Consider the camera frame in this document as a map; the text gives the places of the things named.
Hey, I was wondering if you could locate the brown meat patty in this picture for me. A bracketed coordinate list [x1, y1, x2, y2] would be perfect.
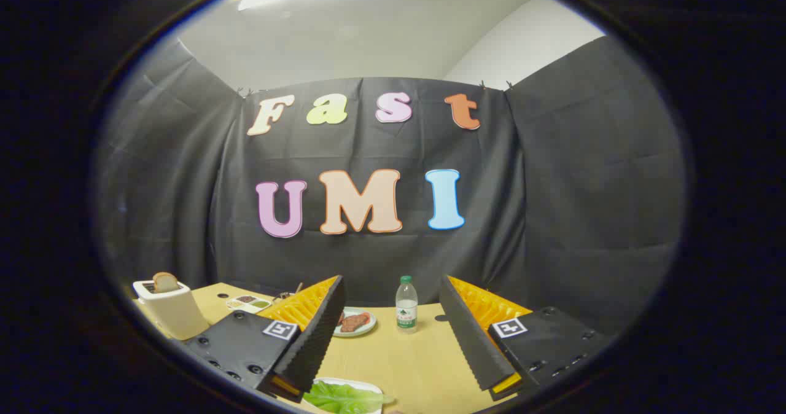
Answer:
[340, 312, 372, 333]

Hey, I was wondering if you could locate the clear water bottle green cap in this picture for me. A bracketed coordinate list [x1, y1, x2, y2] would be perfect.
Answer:
[395, 275, 419, 334]

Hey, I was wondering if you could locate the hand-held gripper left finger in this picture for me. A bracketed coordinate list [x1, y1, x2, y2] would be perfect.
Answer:
[184, 275, 346, 402]

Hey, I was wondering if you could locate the green lettuce leaf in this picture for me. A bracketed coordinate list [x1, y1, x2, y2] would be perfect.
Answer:
[303, 381, 395, 414]

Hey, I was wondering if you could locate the pale green plate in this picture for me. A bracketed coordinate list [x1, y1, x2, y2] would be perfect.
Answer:
[333, 307, 377, 338]

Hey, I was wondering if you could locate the white divided bean dish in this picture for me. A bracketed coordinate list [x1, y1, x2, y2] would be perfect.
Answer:
[225, 295, 272, 314]

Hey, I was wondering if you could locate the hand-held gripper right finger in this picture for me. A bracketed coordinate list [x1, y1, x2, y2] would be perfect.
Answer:
[438, 275, 612, 401]

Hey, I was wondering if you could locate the white toaster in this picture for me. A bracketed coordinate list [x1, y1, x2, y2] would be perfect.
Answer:
[133, 279, 211, 341]

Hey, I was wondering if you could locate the white square plate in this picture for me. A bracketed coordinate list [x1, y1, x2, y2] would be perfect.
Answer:
[310, 377, 384, 414]

